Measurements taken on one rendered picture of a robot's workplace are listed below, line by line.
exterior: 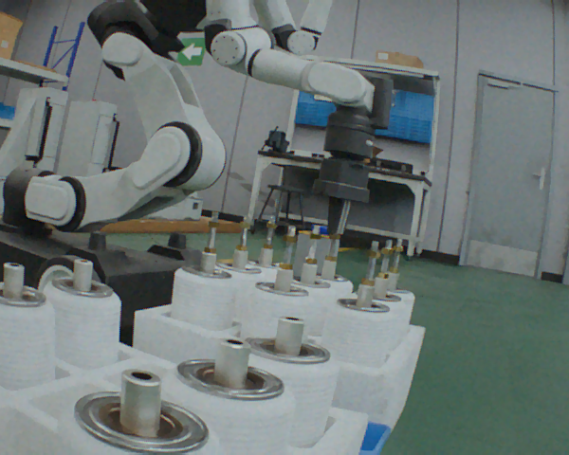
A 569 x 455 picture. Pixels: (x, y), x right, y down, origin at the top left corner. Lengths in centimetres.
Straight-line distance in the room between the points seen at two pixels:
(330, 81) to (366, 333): 46
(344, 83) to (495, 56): 523
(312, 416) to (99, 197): 98
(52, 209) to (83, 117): 221
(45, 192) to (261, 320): 81
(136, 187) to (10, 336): 81
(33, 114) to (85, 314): 268
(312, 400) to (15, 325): 27
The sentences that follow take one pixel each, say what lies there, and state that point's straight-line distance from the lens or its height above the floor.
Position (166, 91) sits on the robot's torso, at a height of 57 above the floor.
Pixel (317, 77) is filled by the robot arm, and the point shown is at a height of 60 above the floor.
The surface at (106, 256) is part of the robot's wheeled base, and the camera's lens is 117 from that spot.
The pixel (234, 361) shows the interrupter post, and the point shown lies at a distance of 38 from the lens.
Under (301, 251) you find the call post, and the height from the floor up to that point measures 27.
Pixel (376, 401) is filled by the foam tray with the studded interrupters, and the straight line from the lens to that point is 75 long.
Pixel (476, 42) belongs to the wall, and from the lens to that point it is 624.
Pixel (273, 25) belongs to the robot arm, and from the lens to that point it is 160.
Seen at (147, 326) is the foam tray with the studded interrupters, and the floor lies 16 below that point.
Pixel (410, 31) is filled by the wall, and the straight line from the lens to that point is 633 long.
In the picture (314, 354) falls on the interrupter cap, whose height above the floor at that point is 25.
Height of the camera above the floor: 38
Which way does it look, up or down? 3 degrees down
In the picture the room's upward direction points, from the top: 9 degrees clockwise
